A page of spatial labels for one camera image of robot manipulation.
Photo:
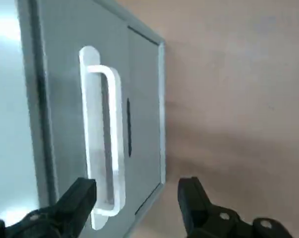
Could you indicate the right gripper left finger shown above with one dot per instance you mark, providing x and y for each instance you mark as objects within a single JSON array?
[{"x": 75, "y": 203}]

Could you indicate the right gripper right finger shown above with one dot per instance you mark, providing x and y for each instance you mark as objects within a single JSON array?
[{"x": 196, "y": 203}]

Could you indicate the gray lower drawer front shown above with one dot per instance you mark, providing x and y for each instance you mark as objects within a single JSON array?
[{"x": 146, "y": 99}]

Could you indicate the gray drawer cabinet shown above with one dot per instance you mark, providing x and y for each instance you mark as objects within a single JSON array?
[{"x": 5, "y": 99}]

